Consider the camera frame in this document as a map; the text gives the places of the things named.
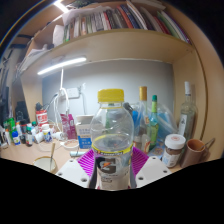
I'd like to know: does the magenta pouch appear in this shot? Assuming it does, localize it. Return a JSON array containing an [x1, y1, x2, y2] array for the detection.
[[59, 113, 78, 140]]

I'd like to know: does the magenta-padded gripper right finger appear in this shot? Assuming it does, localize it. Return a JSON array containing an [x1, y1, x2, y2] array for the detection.
[[129, 146, 173, 189]]

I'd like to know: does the white-lidded brown jar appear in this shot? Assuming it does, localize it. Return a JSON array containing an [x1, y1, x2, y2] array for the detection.
[[162, 133, 187, 168]]

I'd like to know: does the green-capped green bottle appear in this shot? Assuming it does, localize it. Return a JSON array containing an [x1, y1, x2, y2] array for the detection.
[[148, 94, 160, 151]]

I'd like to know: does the clear blue plastic bag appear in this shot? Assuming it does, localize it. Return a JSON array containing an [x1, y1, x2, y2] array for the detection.
[[131, 101, 178, 158]]

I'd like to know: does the white power strip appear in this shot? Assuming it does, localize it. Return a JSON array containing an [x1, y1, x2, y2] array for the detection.
[[59, 87, 81, 99]]

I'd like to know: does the red canister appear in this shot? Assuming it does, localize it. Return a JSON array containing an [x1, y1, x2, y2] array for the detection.
[[35, 109, 49, 129]]

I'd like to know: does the wooden shelf unit with books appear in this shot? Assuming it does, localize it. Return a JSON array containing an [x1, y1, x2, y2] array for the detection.
[[19, 0, 208, 141]]

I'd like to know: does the wooden stirring stick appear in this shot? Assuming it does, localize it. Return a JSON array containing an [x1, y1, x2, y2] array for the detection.
[[49, 142, 57, 172]]

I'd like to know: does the gold-capped amber bottle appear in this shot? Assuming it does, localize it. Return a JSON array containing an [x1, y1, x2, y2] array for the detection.
[[138, 85, 151, 154]]

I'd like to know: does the green box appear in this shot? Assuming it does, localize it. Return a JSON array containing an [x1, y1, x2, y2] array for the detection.
[[5, 117, 17, 134]]

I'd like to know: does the white LED desk lamp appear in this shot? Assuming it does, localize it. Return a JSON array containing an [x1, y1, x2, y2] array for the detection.
[[36, 57, 88, 101]]

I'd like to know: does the blue and white squat bottle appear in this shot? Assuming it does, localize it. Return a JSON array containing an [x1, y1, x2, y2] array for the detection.
[[11, 130, 21, 146]]

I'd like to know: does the blue and white carton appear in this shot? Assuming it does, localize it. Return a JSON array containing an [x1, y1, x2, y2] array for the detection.
[[74, 114, 96, 150]]

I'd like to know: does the cream round cup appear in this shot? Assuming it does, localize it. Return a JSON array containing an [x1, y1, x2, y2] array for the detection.
[[32, 155, 58, 175]]

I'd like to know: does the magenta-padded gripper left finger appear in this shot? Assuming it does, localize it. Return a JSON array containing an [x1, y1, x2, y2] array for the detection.
[[55, 148, 96, 188]]

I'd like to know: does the dark brown small bottle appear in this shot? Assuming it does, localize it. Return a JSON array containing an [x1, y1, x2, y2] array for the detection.
[[25, 126, 34, 147]]

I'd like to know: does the clear yellow-capped drink bottle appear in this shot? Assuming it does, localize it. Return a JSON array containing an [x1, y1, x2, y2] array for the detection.
[[89, 88, 135, 191]]

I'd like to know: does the brown ceramic mug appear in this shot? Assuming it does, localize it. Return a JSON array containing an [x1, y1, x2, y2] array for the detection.
[[179, 138, 216, 169]]

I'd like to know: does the ceiling light tube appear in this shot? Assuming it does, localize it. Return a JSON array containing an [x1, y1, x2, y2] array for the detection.
[[53, 0, 69, 14]]

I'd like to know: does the tall clear glass bottle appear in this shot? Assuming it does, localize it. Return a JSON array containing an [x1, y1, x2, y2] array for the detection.
[[178, 81, 198, 141]]

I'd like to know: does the small white pill bottle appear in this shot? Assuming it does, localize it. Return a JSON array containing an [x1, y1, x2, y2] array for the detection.
[[41, 123, 53, 143]]

